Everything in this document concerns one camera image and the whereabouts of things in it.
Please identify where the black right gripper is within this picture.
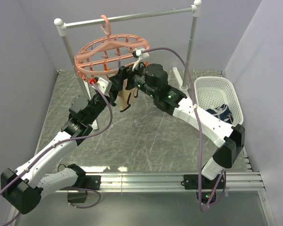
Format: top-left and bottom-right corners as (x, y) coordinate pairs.
(109, 59), (158, 99)

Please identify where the beige underwear with navy trim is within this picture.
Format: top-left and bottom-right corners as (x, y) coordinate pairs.
(118, 79), (138, 113)

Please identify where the pink round clip hanger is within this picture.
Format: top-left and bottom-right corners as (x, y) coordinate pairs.
(74, 15), (150, 81)

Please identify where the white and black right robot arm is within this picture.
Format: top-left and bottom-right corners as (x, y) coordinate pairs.
(109, 63), (245, 188)

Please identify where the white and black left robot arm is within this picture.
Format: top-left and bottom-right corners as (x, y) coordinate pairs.
(0, 78), (118, 214)

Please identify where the navy blue underwear in basket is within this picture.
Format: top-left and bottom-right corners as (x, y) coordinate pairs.
(206, 104), (233, 124)

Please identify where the white and silver clothes rack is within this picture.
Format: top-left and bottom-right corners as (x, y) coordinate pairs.
(53, 0), (202, 130)

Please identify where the white plastic laundry basket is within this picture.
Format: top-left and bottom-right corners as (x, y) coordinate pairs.
(194, 76), (244, 126)

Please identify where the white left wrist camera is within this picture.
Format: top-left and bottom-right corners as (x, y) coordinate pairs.
(89, 77), (112, 95)

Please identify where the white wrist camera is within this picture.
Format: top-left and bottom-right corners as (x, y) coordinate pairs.
(132, 48), (150, 71)
(89, 77), (112, 95)

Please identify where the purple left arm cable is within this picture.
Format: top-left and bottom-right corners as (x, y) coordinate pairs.
(0, 87), (113, 226)

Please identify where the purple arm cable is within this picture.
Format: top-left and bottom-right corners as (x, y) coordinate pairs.
(0, 87), (113, 226)
(143, 47), (227, 213)

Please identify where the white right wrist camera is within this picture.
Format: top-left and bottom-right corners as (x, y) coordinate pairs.
(132, 48), (150, 71)

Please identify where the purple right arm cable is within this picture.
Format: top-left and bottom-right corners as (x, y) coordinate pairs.
(143, 47), (227, 213)

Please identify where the aluminium mounting rail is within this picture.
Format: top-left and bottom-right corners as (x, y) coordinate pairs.
(37, 169), (265, 194)

